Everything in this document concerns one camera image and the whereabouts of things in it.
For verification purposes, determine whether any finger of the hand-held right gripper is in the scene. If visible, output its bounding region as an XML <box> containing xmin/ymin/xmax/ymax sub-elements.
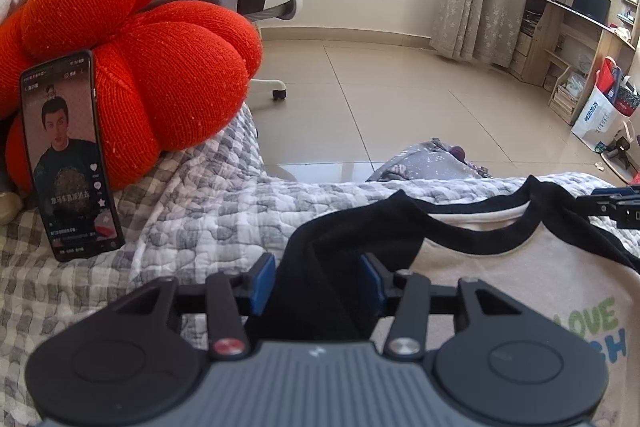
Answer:
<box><xmin>575</xmin><ymin>187</ymin><xmax>640</xmax><ymax>230</ymax></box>

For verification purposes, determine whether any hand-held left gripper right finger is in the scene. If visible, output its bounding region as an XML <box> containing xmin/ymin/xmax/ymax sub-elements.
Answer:
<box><xmin>361</xmin><ymin>253</ymin><xmax>533</xmax><ymax>360</ymax></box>

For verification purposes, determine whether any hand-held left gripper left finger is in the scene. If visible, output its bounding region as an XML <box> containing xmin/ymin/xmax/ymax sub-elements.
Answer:
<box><xmin>104</xmin><ymin>252</ymin><xmax>277</xmax><ymax>360</ymax></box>

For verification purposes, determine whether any cream shirt with black sleeves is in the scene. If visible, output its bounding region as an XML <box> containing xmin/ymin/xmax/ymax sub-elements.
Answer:
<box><xmin>259</xmin><ymin>174</ymin><xmax>640</xmax><ymax>427</ymax></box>

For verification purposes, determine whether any black floor stand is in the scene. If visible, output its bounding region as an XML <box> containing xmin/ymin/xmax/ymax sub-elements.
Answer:
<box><xmin>600</xmin><ymin>129</ymin><xmax>640</xmax><ymax>180</ymax></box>

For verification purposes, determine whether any white shopping bag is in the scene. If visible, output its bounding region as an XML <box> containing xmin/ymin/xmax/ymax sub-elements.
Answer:
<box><xmin>571</xmin><ymin>84</ymin><xmax>621</xmax><ymax>152</ymax></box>

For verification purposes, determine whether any grey checked quilt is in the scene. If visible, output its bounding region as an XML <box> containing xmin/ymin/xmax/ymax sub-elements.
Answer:
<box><xmin>0</xmin><ymin>99</ymin><xmax>623</xmax><ymax>427</ymax></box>

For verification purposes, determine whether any dark patterned bag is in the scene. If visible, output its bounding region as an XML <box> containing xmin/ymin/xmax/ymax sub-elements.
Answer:
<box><xmin>612</xmin><ymin>77</ymin><xmax>640</xmax><ymax>118</ymax></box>

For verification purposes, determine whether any small wooden rack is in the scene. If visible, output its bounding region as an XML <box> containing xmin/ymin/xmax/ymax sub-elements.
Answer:
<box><xmin>547</xmin><ymin>64</ymin><xmax>596</xmax><ymax>125</ymax></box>

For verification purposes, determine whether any red bag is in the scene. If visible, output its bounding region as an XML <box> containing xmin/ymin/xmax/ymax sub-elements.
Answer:
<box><xmin>595</xmin><ymin>56</ymin><xmax>623</xmax><ymax>98</ymax></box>

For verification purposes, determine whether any grey speckled cloth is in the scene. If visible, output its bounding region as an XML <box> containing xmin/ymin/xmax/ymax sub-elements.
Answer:
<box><xmin>366</xmin><ymin>138</ymin><xmax>493</xmax><ymax>182</ymax></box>

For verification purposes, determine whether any black laptop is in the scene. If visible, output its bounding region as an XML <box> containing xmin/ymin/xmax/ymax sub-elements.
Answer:
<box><xmin>571</xmin><ymin>0</ymin><xmax>612</xmax><ymax>22</ymax></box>

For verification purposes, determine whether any wooden desk with shelves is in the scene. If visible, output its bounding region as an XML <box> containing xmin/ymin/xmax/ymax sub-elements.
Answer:
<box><xmin>510</xmin><ymin>0</ymin><xmax>640</xmax><ymax>88</ymax></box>

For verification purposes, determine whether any red pumpkin cushion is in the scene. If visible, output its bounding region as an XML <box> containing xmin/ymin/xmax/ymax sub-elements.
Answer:
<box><xmin>0</xmin><ymin>0</ymin><xmax>264</xmax><ymax>202</ymax></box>

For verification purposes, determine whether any black smartphone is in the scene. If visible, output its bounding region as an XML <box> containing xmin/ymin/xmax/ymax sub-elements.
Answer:
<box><xmin>20</xmin><ymin>49</ymin><xmax>126</xmax><ymax>263</ymax></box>

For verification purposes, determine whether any blue plush toy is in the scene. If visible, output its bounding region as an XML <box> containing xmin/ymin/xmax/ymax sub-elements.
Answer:
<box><xmin>0</xmin><ymin>192</ymin><xmax>23</xmax><ymax>225</ymax></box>

